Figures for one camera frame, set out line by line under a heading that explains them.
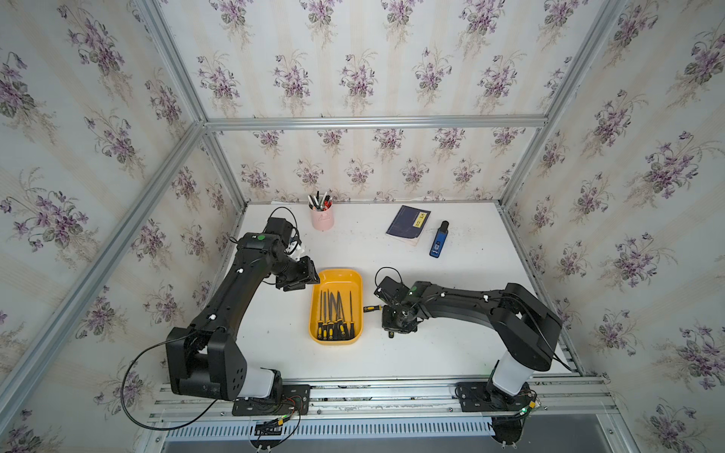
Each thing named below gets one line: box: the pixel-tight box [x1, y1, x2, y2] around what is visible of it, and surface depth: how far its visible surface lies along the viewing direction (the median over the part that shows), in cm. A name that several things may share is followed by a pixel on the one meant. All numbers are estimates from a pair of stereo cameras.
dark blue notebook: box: [385, 204, 432, 247], surface depth 113 cm
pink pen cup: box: [307, 190, 335, 232], surface depth 109 cm
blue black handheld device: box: [428, 220, 450, 259], surface depth 106 cm
